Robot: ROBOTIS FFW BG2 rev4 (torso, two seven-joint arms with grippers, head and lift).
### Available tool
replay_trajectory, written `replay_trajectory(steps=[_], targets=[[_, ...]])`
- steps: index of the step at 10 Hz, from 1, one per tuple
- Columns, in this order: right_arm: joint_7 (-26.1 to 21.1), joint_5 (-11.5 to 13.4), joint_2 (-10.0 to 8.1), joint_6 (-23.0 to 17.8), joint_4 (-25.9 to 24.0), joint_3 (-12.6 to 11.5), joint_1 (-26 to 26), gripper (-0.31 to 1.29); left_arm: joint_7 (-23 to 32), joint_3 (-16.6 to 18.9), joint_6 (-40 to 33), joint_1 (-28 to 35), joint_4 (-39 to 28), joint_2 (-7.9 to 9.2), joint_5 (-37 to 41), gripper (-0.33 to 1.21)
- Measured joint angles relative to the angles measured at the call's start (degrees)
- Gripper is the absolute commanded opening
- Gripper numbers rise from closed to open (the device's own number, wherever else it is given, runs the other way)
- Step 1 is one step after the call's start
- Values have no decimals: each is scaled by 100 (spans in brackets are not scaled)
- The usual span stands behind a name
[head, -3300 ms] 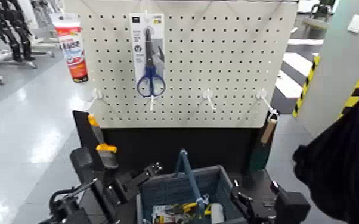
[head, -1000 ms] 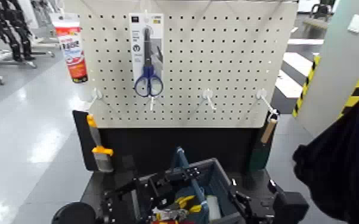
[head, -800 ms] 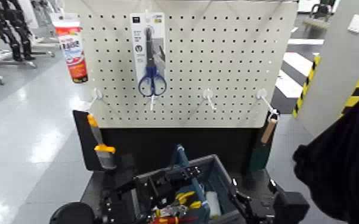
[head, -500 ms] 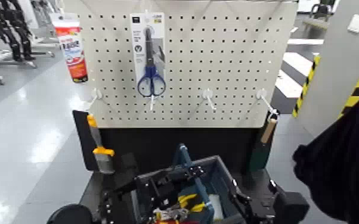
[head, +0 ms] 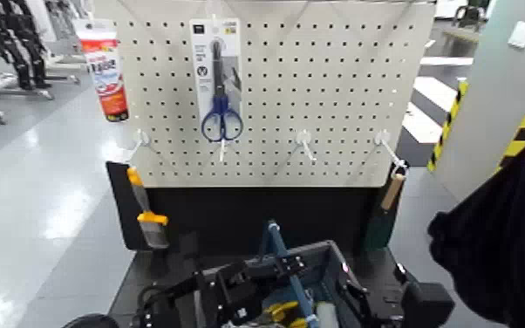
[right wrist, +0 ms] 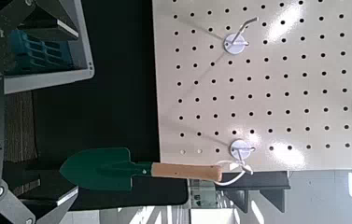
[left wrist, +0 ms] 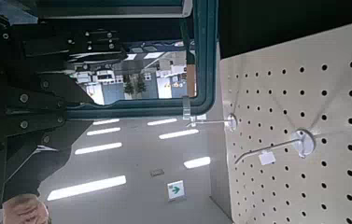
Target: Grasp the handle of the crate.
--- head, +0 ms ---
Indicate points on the yellow black hazard tape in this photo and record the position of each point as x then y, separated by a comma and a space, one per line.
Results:
448, 123
523, 137

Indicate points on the white roll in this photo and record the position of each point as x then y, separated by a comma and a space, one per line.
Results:
326, 316

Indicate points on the scissors retail card package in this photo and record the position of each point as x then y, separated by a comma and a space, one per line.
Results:
205, 50

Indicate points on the white wall plate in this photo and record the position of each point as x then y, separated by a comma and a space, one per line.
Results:
521, 35

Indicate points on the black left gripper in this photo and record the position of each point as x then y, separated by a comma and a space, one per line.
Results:
230, 297

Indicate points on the black display stand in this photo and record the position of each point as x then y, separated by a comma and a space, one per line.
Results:
244, 210

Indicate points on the white pegboard panel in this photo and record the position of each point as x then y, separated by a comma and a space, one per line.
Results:
326, 82

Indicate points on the grey plastic crate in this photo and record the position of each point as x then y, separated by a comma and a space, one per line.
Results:
331, 275

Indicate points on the red white tube package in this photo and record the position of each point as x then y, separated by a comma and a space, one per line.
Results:
107, 73

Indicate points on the dark navy cloth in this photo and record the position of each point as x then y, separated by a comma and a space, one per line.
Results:
505, 247

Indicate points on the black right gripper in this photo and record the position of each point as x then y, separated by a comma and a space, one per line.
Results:
384, 309

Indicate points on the white metal support frame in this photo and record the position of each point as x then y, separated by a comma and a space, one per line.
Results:
10, 91

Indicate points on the white pegboard hook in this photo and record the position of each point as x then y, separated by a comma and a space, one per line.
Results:
305, 142
388, 149
222, 151
140, 138

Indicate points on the black humanoid robot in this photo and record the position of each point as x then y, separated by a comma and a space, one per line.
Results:
15, 41

